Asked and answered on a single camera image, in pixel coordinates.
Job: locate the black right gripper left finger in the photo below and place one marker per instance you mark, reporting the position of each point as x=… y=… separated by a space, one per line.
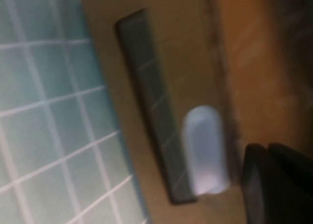
x=269 y=192

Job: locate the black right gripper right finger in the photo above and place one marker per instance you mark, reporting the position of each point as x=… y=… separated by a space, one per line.
x=296 y=163

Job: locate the shoe box with small window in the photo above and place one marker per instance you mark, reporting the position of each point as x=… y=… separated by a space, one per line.
x=176 y=62

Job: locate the green white grid tablecloth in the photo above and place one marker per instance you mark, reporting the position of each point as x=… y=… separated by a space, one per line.
x=49 y=116

